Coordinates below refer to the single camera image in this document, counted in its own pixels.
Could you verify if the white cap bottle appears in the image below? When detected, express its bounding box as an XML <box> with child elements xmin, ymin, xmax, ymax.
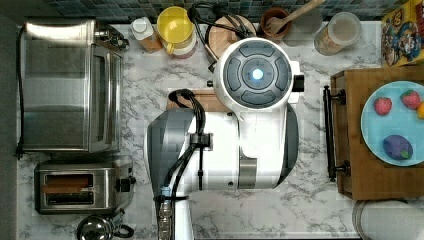
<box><xmin>131</xmin><ymin>17</ymin><xmax>162</xmax><ymax>53</ymax></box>

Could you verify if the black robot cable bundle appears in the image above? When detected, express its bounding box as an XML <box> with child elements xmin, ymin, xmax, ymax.
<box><xmin>162</xmin><ymin>88</ymin><xmax>214</xmax><ymax>201</ymax></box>

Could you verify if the dark canister with wooden lid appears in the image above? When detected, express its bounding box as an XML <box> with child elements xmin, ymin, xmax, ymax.
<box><xmin>205</xmin><ymin>15</ymin><xmax>256</xmax><ymax>58</ymax></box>

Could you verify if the yellow mug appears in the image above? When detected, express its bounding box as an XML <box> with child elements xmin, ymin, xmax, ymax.
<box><xmin>157</xmin><ymin>6</ymin><xmax>194</xmax><ymax>54</ymax></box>

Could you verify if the bamboo cutting board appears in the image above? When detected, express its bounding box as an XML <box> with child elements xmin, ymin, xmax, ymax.
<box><xmin>166</xmin><ymin>89</ymin><xmax>232</xmax><ymax>113</ymax></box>

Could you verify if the wooden tray with handle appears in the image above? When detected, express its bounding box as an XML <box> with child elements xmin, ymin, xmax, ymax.
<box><xmin>323</xmin><ymin>66</ymin><xmax>423</xmax><ymax>200</ymax></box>

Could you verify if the yellow cereal box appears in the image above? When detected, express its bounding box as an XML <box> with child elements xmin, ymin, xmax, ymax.
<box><xmin>381</xmin><ymin>0</ymin><xmax>424</xmax><ymax>67</ymax></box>

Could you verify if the light blue plate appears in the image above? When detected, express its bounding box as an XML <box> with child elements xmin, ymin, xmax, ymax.
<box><xmin>361</xmin><ymin>81</ymin><xmax>424</xmax><ymax>167</ymax></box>

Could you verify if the pink white container under mug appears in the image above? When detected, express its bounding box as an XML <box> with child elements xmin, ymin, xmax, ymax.
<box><xmin>173</xmin><ymin>39</ymin><xmax>198</xmax><ymax>59</ymax></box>

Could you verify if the red toy strawberry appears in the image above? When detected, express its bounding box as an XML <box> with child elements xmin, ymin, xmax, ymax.
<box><xmin>374</xmin><ymin>97</ymin><xmax>392</xmax><ymax>116</ymax></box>
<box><xmin>400</xmin><ymin>89</ymin><xmax>421</xmax><ymax>110</ymax></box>

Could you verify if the purple toy eggplant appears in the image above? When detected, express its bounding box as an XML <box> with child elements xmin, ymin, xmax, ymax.
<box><xmin>383</xmin><ymin>135</ymin><xmax>413</xmax><ymax>160</ymax></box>

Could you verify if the orange toy fruit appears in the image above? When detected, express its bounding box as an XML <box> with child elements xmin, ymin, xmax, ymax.
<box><xmin>416</xmin><ymin>102</ymin><xmax>424</xmax><ymax>119</ymax></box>

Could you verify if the stainless steel slot toaster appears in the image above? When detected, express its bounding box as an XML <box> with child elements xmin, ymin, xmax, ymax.
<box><xmin>34</xmin><ymin>160</ymin><xmax>136</xmax><ymax>215</ymax></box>

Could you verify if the black toaster oven power cord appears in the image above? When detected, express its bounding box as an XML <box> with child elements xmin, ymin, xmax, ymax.
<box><xmin>13</xmin><ymin>24</ymin><xmax>28</xmax><ymax>159</ymax></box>

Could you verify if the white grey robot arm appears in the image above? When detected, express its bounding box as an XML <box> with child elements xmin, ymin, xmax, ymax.
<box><xmin>145</xmin><ymin>37</ymin><xmax>303</xmax><ymax>240</ymax></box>

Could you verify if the stainless steel toaster oven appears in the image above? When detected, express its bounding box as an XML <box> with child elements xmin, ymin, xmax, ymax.
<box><xmin>19</xmin><ymin>18</ymin><xmax>129</xmax><ymax>153</ymax></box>

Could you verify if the shiny metal kettle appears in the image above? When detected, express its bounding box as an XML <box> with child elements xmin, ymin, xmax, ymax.
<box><xmin>76</xmin><ymin>209</ymin><xmax>134</xmax><ymax>240</ymax></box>

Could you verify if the clear cereal jar with lid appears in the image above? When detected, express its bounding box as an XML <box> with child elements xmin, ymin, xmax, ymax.
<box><xmin>314</xmin><ymin>12</ymin><xmax>362</xmax><ymax>56</ymax></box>

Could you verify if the brown utensil crock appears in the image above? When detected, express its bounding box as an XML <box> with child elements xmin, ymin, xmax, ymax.
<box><xmin>260</xmin><ymin>7</ymin><xmax>291</xmax><ymax>41</ymax></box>

